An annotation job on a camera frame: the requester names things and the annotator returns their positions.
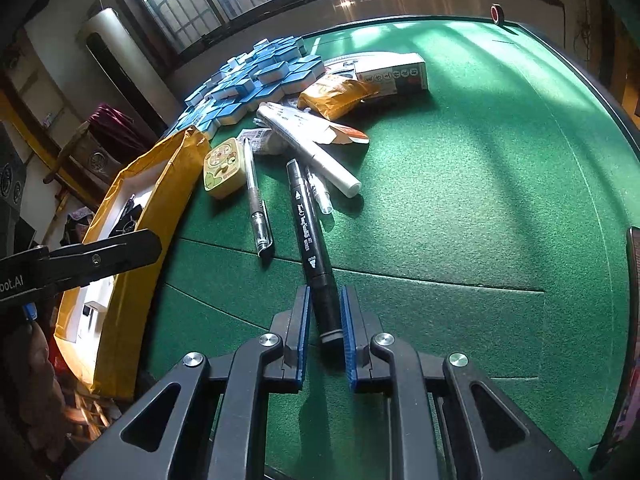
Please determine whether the black marker white text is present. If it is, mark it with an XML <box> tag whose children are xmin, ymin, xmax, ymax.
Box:
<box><xmin>286</xmin><ymin>158</ymin><xmax>344</xmax><ymax>349</ymax></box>

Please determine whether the white slim pen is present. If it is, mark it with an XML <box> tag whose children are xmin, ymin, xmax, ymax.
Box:
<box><xmin>242</xmin><ymin>138</ymin><xmax>273</xmax><ymax>259</ymax></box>

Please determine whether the yellow cartoon toy case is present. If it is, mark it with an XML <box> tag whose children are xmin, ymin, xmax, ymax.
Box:
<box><xmin>203</xmin><ymin>138</ymin><xmax>246</xmax><ymax>200</ymax></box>

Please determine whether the white paint marker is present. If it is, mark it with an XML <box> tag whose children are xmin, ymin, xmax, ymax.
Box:
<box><xmin>257</xmin><ymin>102</ymin><xmax>361</xmax><ymax>198</ymax></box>

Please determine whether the long white marker box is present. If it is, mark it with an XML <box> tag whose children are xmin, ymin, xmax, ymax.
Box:
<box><xmin>257</xmin><ymin>102</ymin><xmax>370</xmax><ymax>145</ymax></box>

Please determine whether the clear capped gel pen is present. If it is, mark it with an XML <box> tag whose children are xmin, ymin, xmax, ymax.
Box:
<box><xmin>305</xmin><ymin>167</ymin><xmax>333</xmax><ymax>216</ymax></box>

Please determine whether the person left hand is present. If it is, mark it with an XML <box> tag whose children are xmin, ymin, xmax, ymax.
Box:
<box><xmin>1</xmin><ymin>321</ymin><xmax>67</xmax><ymax>462</ymax></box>

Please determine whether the yellow taped cardboard tray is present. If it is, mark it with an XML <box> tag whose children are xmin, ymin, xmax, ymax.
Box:
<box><xmin>54</xmin><ymin>126</ymin><xmax>209</xmax><ymax>399</ymax></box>

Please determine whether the maroon cloth on chair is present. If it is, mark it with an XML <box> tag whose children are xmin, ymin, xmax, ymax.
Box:
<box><xmin>87</xmin><ymin>103</ymin><xmax>156</xmax><ymax>165</ymax></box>

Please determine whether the white ointment tube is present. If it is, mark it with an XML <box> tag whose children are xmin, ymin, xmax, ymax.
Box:
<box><xmin>238</xmin><ymin>128</ymin><xmax>288</xmax><ymax>156</ymax></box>

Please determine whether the orange padded envelope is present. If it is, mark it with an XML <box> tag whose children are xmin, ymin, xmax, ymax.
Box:
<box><xmin>297</xmin><ymin>74</ymin><xmax>380</xmax><ymax>122</ymax></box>

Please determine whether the white standing air conditioner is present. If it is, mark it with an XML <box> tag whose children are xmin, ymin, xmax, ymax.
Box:
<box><xmin>78</xmin><ymin>8</ymin><xmax>182</xmax><ymax>136</ymax></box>

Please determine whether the blue mahjong tile pile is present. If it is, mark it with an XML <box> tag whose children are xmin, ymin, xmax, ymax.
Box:
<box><xmin>164</xmin><ymin>36</ymin><xmax>326</xmax><ymax>139</ymax></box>

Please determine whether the small white green box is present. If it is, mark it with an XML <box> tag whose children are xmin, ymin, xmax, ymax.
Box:
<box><xmin>324</xmin><ymin>51</ymin><xmax>428</xmax><ymax>96</ymax></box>

